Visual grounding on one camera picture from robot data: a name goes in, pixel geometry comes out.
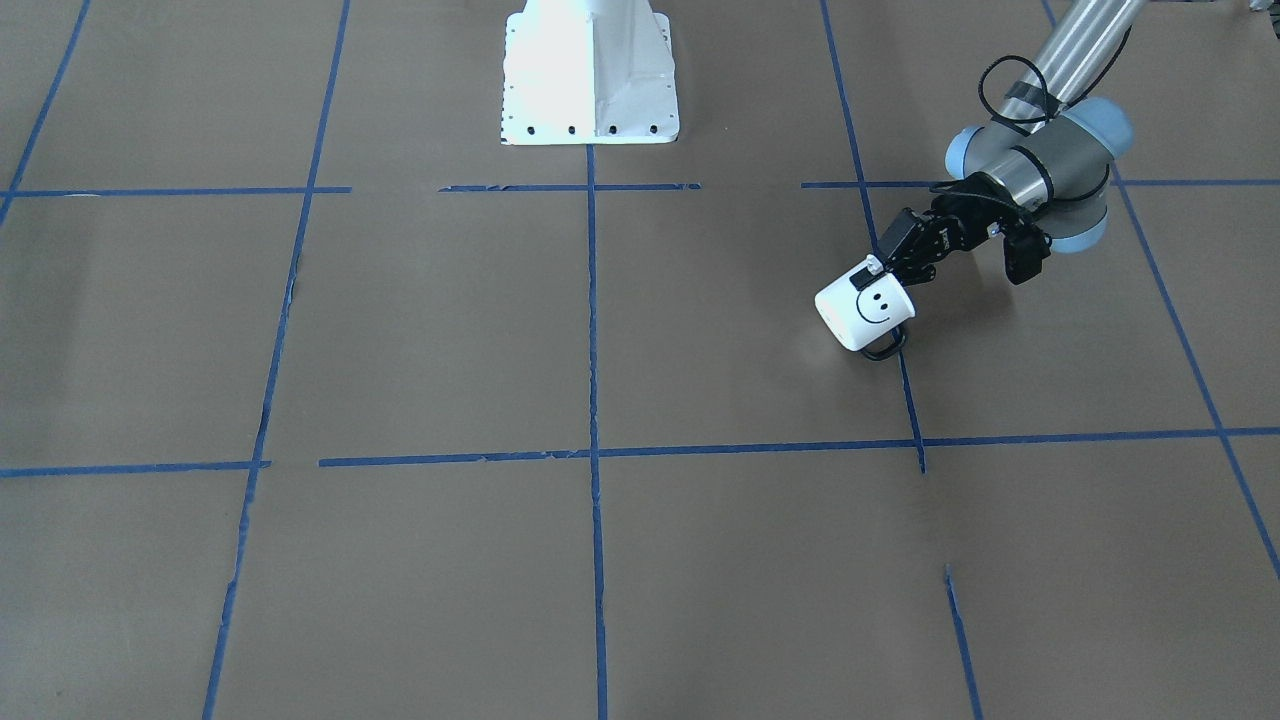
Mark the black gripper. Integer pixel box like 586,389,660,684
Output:
847,172,1030,292

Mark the white smiley mug black handle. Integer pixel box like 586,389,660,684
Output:
814,265,916,361

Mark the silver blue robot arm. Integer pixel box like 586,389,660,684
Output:
850,1,1143,290

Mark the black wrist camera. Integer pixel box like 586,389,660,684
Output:
1004,224,1052,284

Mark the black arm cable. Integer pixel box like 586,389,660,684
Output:
978,55,1066,126

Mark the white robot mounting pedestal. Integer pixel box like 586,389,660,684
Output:
500,1,681,146

